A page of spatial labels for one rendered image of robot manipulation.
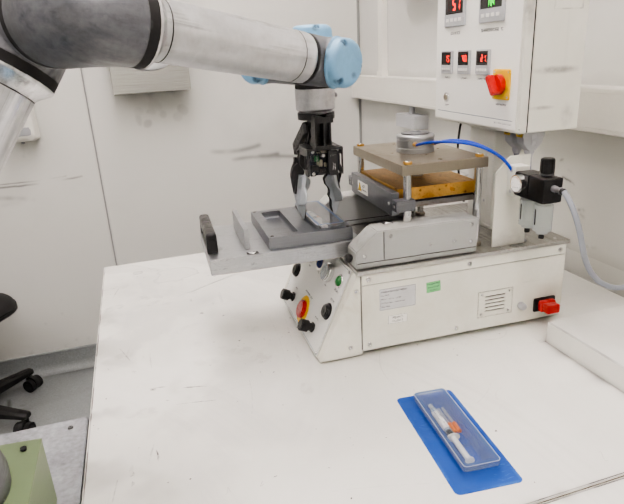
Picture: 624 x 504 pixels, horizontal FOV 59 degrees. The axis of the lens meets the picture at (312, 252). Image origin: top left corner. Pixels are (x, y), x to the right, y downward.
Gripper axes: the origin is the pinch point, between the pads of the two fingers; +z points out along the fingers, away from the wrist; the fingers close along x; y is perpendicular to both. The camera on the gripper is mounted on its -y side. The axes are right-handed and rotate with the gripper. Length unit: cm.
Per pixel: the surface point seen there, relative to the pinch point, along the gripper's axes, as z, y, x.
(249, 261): 5.0, 10.9, -16.6
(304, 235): 1.8, 9.9, -5.6
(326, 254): 5.8, 10.9, -1.7
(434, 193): -3.4, 10.3, 21.1
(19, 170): 8, -142, -85
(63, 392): 101, -121, -83
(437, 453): 26, 47, 3
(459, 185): -4.4, 10.3, 26.5
